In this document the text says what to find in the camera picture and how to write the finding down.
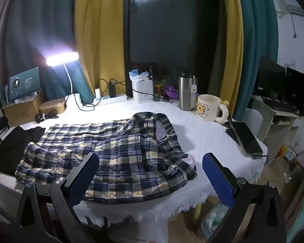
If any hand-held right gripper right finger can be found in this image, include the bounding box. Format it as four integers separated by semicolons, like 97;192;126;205
202;152;287;243

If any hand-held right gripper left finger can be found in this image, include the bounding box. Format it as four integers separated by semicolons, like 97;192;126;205
15;152;100;243

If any blue yellow plaid shirt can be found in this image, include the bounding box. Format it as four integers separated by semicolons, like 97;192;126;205
15;112;198;205

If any brown cardboard box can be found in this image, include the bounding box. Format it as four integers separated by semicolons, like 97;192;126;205
2;91;48;127

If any black cloth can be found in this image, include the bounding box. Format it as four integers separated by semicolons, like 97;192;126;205
0;126;46;176

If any printed plastic bag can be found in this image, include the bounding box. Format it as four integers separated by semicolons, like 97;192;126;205
201;204;230;236

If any white textured tablecloth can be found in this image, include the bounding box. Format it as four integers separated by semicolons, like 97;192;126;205
0;99;268;227

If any tablet with lit screen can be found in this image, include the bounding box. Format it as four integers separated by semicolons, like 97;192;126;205
8;66;43;102

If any black smartphone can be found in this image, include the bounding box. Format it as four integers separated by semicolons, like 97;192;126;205
230;121;264;157

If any round bamboo lidded box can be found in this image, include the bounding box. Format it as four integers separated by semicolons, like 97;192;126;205
39;98;67;115

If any cream cartoon mug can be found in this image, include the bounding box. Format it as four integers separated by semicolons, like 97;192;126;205
196;94;229;124

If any white computer desk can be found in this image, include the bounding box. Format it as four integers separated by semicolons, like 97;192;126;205
248;95;304;157

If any white power strip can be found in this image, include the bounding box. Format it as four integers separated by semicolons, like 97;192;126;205
83;94;128;105

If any stainless steel tumbler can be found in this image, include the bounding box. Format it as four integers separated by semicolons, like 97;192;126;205
178;74;198;111

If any white desk lamp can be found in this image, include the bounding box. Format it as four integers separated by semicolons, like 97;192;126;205
46;51;82;110

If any purple cloth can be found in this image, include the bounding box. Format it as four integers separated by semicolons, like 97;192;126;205
163;85;180;99

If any white perforated plastic basket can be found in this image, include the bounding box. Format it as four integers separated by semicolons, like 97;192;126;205
131;77;154;104

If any teal curtain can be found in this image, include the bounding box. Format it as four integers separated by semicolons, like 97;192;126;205
234;0;279;122
0;0;97;104

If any blue plastic packet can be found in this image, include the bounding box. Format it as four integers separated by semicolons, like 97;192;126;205
129;69;150;81

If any yellow curtain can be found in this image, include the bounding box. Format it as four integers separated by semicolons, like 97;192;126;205
75;0;131;99
218;0;244;118

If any dark window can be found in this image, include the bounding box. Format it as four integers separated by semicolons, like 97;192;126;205
129;0;221;66

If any white air conditioner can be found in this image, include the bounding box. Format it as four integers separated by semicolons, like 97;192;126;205
276;0;304;18

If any black coiled cable bundle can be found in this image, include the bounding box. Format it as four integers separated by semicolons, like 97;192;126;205
35;109;59;124

